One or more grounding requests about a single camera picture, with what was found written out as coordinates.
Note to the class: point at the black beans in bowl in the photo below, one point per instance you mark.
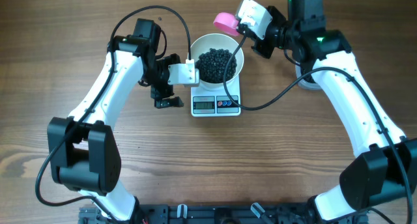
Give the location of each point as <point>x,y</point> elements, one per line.
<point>211,65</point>

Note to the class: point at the clear plastic container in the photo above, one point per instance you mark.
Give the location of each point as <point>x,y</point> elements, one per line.
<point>305,83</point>

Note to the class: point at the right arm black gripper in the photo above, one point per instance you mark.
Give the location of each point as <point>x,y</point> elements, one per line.
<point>260,46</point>

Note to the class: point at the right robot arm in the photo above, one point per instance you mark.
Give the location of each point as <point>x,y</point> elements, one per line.
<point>384,168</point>

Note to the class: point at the pink scoop with blue handle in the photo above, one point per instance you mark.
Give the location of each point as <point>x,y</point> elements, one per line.
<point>226,23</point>

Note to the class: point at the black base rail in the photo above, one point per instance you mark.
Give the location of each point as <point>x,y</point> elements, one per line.
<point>291,213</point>

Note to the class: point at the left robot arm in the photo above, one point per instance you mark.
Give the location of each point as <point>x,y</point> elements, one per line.
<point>84,156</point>

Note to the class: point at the arm white wrist camera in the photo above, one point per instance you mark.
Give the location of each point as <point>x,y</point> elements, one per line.
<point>255,16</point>
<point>184,74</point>

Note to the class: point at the left arm white wrist camera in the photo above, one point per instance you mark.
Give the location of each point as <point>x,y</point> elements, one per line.
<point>184,74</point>

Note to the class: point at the right arm white wrist camera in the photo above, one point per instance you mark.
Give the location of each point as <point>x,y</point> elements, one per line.
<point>255,16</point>

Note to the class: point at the white digital kitchen scale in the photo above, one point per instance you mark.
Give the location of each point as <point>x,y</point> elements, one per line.
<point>211,99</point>

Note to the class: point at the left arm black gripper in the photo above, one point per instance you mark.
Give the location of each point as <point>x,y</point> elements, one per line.
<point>166,92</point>

